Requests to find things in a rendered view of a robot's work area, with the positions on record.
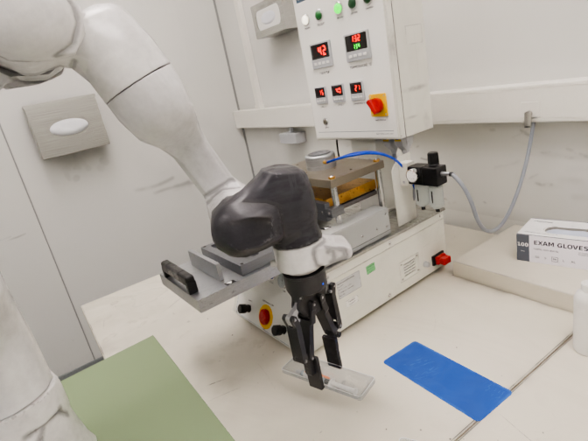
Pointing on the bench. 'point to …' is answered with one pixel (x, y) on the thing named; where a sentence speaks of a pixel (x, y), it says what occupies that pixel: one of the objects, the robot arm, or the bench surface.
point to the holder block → (241, 265)
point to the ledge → (519, 272)
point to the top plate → (339, 167)
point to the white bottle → (581, 319)
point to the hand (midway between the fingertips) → (323, 362)
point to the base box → (385, 271)
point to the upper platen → (348, 192)
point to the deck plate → (384, 236)
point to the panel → (277, 304)
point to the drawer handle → (179, 276)
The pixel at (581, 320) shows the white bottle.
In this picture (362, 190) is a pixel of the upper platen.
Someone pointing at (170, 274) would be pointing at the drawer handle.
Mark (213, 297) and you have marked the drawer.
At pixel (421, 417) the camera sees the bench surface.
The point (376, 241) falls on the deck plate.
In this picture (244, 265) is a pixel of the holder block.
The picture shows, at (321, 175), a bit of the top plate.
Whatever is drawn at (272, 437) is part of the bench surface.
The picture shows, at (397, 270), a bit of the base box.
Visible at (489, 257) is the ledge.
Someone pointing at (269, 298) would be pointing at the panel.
